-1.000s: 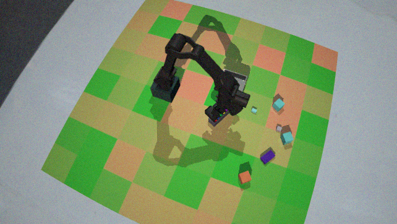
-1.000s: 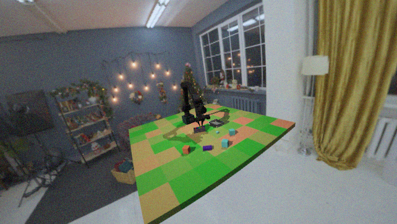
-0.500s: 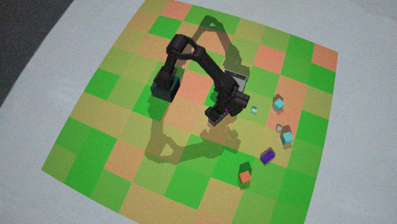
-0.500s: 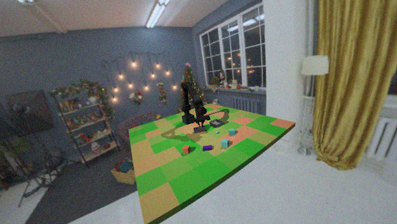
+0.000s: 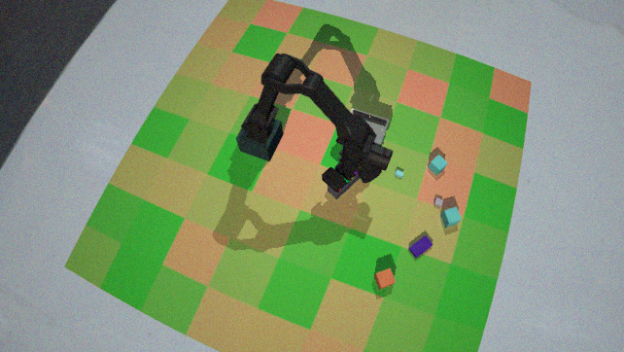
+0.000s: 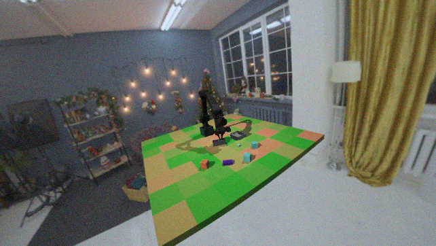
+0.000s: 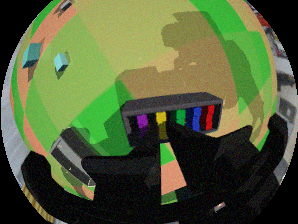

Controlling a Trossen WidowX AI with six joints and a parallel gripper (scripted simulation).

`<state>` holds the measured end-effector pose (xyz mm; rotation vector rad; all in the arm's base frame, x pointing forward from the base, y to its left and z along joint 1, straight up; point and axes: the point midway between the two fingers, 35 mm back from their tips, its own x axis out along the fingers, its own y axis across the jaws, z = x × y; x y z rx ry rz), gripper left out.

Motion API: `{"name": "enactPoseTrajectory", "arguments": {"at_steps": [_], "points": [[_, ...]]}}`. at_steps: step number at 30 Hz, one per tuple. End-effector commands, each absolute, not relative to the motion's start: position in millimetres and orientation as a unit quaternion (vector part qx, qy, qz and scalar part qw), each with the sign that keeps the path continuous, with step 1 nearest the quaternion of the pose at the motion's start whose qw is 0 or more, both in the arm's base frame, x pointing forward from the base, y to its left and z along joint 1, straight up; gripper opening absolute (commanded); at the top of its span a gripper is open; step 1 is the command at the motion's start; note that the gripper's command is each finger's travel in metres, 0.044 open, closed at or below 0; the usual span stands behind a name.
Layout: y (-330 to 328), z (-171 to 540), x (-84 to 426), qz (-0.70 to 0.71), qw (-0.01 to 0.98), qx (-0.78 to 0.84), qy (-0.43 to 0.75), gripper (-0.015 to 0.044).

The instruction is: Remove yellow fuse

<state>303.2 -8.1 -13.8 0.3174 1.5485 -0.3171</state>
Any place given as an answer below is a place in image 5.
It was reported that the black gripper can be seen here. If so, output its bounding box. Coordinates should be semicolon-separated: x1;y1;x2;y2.
322;149;364;192

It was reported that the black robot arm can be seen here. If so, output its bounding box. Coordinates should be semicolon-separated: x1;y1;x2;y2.
241;53;394;183

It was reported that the orange block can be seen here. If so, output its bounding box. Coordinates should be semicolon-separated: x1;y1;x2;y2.
374;269;396;290

